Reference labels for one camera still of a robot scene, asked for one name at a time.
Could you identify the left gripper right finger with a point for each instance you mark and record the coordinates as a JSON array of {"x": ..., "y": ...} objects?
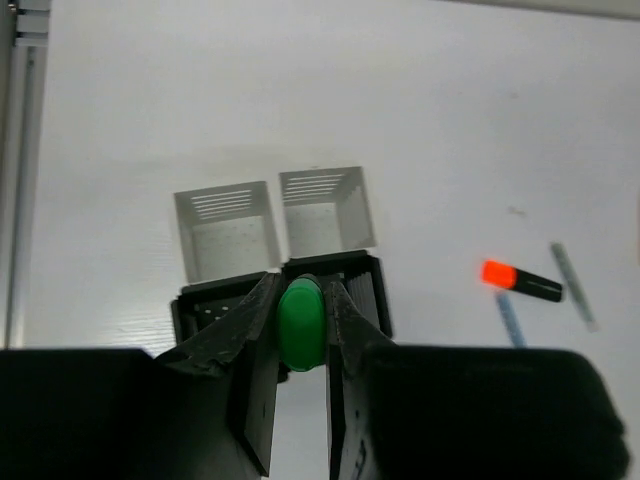
[{"x": 362, "y": 408}]

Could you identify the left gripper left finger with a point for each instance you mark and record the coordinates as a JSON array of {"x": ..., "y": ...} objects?
[{"x": 230, "y": 375}]

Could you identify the green cap highlighter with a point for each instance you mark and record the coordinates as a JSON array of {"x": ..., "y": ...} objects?
[{"x": 302, "y": 324}]

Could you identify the orange cap black highlighter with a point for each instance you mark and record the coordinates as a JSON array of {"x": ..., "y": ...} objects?
[{"x": 511, "y": 278}]

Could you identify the black container front left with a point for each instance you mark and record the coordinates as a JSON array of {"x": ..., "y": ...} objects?
[{"x": 199, "y": 305}]

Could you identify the black container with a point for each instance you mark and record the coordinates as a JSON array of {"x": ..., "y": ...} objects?
[
  {"x": 362, "y": 276},
  {"x": 199, "y": 305}
]

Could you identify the black container front right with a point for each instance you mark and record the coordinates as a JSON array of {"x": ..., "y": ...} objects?
[{"x": 362, "y": 276}]

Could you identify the white container back left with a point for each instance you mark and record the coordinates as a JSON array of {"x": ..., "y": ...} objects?
[{"x": 226, "y": 231}]

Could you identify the white container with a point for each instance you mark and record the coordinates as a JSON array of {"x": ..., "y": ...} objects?
[
  {"x": 326, "y": 211},
  {"x": 226, "y": 231}
]

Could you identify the white container back right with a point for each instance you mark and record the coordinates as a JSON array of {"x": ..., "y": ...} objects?
[{"x": 326, "y": 211}]

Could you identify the light blue pen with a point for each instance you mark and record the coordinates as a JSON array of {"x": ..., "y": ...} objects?
[{"x": 510, "y": 320}]

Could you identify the grey green pen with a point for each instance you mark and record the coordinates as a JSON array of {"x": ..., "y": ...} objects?
[{"x": 574, "y": 287}]

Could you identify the aluminium rail frame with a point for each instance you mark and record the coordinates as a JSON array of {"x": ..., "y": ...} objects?
[{"x": 25, "y": 27}]

